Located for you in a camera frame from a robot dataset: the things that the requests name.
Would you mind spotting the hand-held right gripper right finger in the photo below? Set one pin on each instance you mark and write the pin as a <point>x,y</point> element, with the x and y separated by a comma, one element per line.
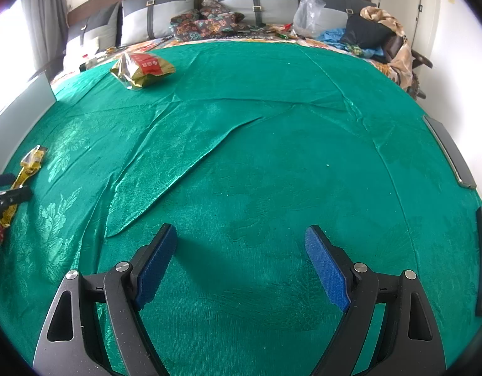
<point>327,270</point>

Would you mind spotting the clear plastic bag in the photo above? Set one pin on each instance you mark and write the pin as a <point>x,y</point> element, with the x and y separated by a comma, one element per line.
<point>309,15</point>

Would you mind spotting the bright window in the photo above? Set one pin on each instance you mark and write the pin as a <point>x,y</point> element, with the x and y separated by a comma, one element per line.
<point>9,55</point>

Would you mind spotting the white door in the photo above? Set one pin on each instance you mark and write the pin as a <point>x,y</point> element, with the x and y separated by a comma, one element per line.
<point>433,15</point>

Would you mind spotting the grey curtain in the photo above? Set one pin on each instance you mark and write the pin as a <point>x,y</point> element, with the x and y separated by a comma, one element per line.
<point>48,15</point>

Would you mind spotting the grey flat slab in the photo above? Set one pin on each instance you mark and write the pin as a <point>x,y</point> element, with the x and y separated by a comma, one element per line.
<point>450,152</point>

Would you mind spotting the floral bed sheet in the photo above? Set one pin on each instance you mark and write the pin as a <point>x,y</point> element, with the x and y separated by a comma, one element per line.
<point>225,39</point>

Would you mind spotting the dark patterned folded quilt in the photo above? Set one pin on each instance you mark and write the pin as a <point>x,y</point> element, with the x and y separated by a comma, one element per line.
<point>205,21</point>

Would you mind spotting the dark brown chair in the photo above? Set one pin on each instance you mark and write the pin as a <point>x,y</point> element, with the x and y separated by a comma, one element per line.
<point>421,60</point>

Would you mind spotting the black bag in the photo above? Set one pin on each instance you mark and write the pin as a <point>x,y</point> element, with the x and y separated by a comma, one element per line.
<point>364,31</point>

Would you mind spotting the white cardboard box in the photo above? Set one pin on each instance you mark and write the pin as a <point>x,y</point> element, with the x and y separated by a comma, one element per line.
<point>25,102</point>

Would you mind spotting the blue cloth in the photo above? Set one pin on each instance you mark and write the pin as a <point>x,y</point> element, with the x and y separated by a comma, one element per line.
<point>331,34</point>

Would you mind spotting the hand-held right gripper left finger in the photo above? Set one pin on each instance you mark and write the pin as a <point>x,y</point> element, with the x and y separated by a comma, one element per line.
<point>156,270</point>

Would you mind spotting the white cloth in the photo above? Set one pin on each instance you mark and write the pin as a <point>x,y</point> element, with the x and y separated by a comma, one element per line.
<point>74,53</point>

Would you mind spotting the red gold snack bag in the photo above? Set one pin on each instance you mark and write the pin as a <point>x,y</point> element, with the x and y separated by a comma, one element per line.
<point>146,66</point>

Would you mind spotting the green blanket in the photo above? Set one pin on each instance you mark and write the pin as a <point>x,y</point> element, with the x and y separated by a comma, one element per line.
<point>264,145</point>

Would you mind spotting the beige printed cloth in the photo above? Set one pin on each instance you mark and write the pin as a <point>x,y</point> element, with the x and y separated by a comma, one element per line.
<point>401,58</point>

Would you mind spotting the small yellow snack packet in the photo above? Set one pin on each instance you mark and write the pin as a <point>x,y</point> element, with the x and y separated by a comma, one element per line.
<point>29,164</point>

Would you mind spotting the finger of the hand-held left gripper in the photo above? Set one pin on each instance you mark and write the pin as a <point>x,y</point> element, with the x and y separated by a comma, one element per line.
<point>13,197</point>
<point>1,179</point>

